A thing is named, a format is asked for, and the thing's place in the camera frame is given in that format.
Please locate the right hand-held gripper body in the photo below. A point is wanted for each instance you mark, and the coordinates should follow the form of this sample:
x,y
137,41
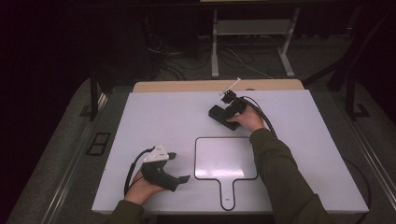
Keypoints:
x,y
235,105

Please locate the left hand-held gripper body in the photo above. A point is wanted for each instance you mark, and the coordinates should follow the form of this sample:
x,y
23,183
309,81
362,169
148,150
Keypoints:
x,y
155,171

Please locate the person's right hand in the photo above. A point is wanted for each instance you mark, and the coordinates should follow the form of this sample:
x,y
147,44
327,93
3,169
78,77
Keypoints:
x,y
249,121

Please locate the person's left hand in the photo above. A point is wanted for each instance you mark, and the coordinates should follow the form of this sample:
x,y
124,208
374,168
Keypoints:
x,y
140,191

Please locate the black floor socket plate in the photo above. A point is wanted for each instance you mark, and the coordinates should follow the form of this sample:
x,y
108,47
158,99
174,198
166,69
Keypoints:
x,y
98,143

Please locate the grey metal stand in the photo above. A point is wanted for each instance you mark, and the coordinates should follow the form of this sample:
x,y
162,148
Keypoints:
x,y
249,27

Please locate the black slanted stand legs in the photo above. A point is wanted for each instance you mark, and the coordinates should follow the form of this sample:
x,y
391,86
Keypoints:
x,y
342,62

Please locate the metal floor rail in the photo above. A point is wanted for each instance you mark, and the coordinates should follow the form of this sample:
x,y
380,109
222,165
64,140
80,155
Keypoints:
x,y
370,155
67,177

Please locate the black upright stand post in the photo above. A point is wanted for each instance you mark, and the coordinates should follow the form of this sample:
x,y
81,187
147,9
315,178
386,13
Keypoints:
x,y
92,93

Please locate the black stand post with bracket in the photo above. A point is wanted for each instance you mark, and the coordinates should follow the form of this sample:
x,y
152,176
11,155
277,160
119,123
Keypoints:
x,y
351,96

